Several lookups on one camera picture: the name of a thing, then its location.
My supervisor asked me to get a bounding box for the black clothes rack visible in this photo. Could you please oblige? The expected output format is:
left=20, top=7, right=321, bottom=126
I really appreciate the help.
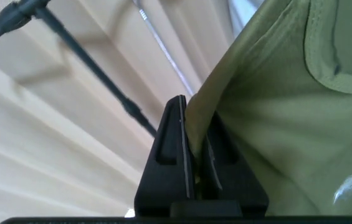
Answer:
left=0, top=0, right=158, bottom=138

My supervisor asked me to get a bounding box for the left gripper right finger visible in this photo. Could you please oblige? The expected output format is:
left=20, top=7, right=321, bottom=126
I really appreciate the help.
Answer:
left=199, top=111, right=270, bottom=218

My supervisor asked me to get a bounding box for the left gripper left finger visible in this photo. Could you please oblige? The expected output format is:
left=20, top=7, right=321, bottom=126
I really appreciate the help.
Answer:
left=133, top=95, right=197, bottom=218

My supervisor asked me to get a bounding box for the green garment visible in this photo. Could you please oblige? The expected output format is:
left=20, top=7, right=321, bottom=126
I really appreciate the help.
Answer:
left=184, top=0, right=352, bottom=217

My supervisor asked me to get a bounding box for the beige curtain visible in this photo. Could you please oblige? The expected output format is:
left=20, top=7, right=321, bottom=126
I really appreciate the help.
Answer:
left=0, top=0, right=235, bottom=218

